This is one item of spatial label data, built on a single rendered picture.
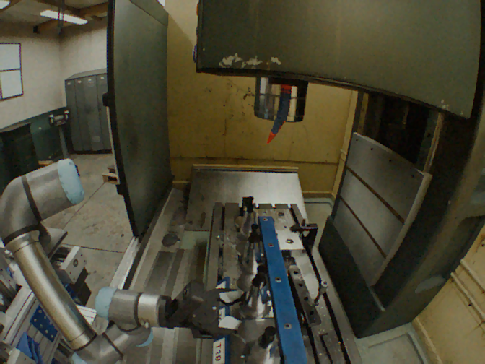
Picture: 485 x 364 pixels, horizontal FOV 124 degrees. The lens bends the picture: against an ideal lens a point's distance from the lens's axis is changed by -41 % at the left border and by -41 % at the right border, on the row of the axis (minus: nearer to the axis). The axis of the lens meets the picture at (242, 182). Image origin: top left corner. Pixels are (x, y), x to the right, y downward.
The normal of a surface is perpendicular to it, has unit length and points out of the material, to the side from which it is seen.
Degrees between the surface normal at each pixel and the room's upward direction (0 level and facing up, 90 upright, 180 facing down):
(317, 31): 90
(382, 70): 90
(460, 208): 90
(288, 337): 0
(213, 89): 90
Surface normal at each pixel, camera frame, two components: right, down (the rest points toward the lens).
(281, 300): 0.05, -0.89
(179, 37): 0.04, 0.45
